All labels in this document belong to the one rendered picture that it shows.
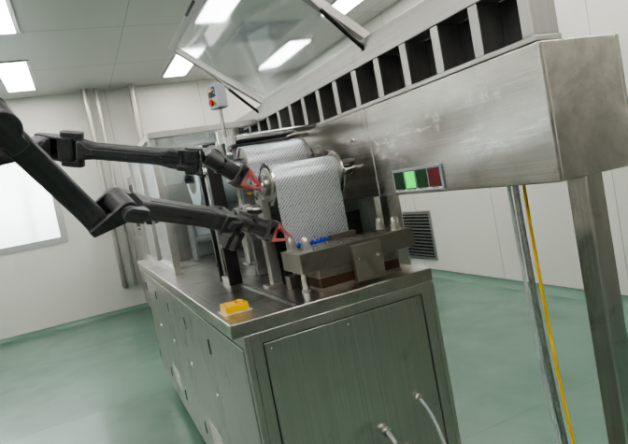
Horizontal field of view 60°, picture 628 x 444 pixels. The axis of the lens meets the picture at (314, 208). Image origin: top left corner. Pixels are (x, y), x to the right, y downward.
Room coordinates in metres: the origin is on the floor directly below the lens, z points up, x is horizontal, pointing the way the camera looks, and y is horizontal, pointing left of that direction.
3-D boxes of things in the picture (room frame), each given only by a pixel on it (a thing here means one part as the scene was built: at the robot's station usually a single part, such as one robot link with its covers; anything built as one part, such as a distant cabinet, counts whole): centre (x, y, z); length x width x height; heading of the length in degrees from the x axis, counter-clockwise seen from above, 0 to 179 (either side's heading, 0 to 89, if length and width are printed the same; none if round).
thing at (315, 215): (1.82, 0.00, 1.10); 0.23 x 0.01 x 0.18; 113
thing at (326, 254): (1.73, -0.08, 1.00); 0.40 x 0.16 x 0.06; 113
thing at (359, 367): (2.72, 0.46, 0.43); 2.52 x 0.64 x 0.86; 23
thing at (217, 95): (2.35, 0.33, 1.66); 0.07 x 0.07 x 0.10; 41
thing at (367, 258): (1.65, -0.13, 0.97); 0.10 x 0.03 x 0.11; 113
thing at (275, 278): (1.85, 0.19, 1.05); 0.06 x 0.05 x 0.31; 113
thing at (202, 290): (2.71, 0.47, 0.88); 2.52 x 0.66 x 0.04; 23
